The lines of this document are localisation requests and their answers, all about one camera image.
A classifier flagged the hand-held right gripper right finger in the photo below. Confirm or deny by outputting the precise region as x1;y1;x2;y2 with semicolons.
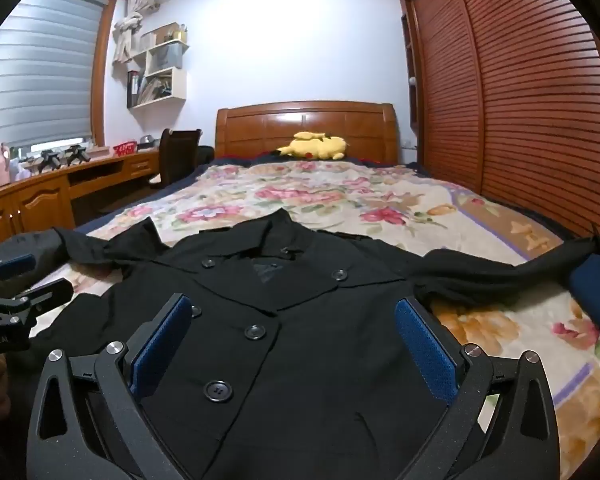
394;297;557;480

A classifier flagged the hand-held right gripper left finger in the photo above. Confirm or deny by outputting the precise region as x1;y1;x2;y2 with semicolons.
26;292;196;480

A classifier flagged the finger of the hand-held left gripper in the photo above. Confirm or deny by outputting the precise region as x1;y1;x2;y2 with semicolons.
0;277;76;318
0;254;37;287

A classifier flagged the black buttoned coat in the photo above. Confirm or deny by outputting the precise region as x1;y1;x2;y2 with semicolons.
30;209;600;480

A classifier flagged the dark grey jacket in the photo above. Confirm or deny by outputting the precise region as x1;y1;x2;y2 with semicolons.
0;231;73;286

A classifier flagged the wooden desk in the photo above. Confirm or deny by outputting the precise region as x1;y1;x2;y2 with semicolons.
0;147;162;235

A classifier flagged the pink vase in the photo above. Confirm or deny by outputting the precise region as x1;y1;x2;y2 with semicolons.
0;142;13;187

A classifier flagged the black stand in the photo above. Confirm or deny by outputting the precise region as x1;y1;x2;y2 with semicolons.
34;150;62;174
62;144;89;167

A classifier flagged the grey window blind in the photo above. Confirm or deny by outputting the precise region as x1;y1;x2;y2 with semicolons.
0;0;106;157

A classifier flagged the floral blanket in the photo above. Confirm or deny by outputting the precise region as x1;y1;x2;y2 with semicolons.
75;159;600;480

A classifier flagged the navy cloth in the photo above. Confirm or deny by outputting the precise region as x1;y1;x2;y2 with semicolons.
567;254;600;322

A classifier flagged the dark wooden chair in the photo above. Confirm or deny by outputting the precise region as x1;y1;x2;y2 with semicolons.
150;128;204;189

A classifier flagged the yellow plush toy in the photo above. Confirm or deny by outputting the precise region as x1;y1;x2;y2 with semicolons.
276;131;350;161

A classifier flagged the wooden bed headboard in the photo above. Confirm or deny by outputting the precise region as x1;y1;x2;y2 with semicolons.
214;101;400;166

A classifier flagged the tied beige curtain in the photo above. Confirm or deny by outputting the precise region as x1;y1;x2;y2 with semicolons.
111;0;160;67

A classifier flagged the wooden louvred wardrobe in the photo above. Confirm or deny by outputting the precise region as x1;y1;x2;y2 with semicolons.
394;0;600;242

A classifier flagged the wooden window frame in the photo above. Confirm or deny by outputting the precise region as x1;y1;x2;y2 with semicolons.
45;0;119;149

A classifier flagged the white wall shelf unit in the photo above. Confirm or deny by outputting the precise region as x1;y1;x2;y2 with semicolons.
126;22;190;110

